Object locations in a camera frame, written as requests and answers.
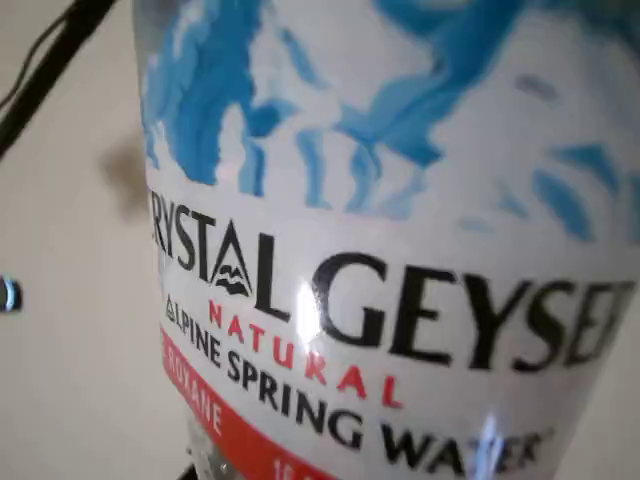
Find black camera cable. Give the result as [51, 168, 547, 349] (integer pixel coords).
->
[0, 0, 119, 156]

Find small dark device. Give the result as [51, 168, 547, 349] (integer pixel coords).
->
[0, 274, 24, 314]

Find clear plastic water bottle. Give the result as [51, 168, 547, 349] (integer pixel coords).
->
[132, 0, 640, 480]

